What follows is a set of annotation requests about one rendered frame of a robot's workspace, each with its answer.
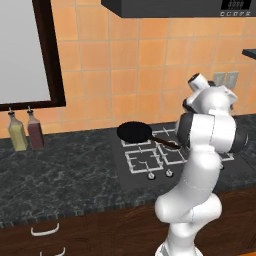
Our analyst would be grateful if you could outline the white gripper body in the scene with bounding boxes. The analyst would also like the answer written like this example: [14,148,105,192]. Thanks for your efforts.
[220,85,239,108]

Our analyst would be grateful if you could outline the yellow oil bottle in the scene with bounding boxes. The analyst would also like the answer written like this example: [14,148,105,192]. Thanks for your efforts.
[7,107,29,152]

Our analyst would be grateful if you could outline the dark grey range hood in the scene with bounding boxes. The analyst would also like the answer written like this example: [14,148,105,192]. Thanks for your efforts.
[100,0,256,19]

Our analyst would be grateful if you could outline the dark wall shelf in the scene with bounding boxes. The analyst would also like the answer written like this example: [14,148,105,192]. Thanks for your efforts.
[241,48,256,61]

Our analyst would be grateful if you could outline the dark framed window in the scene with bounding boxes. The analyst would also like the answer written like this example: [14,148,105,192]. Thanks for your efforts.
[0,0,67,112]

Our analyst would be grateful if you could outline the grey wall socket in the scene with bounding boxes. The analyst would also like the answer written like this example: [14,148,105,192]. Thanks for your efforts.
[226,70,240,91]
[213,71,226,87]

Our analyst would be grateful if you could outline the white drawer handle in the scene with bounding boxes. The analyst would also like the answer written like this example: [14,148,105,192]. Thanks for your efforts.
[30,222,61,237]
[39,246,67,256]

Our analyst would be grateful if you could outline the dark red vinegar bottle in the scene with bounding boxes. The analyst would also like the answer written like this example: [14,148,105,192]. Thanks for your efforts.
[26,105,46,150]

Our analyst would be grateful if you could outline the dark wood drawer front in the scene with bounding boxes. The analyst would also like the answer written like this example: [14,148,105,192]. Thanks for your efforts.
[0,215,88,247]
[0,240,88,256]

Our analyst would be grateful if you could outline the black frying pan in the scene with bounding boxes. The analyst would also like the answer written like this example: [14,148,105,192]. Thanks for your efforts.
[116,121,182,150]

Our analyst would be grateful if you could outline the black hob with white grates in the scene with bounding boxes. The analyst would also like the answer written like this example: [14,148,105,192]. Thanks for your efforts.
[109,122,242,193]

